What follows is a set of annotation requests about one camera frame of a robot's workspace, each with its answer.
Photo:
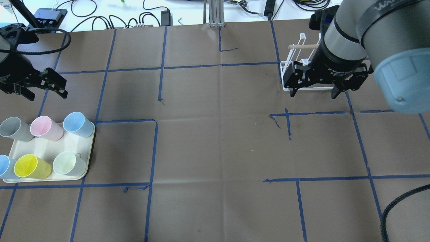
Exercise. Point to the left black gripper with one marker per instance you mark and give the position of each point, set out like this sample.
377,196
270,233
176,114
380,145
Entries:
14,68

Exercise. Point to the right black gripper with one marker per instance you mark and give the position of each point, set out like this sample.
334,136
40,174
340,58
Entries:
336,61

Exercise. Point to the light blue plastic cup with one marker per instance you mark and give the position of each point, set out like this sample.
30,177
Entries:
77,123

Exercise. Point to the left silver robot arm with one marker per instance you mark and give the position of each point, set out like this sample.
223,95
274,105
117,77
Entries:
17,74

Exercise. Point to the pink plastic cup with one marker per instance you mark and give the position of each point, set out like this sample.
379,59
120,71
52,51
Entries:
46,128

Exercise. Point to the grey plastic cup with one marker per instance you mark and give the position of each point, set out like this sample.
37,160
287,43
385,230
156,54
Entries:
15,128

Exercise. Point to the pale green plastic cup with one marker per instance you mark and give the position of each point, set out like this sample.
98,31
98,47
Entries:
69,164

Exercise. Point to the yellow plastic cup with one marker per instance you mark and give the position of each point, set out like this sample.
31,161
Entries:
31,166

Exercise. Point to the beige serving tray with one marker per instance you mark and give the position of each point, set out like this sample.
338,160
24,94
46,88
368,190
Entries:
47,150

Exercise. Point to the black power adapter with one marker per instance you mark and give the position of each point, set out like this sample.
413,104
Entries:
166,18

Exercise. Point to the aluminium frame post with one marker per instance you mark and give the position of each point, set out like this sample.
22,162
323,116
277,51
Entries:
216,13

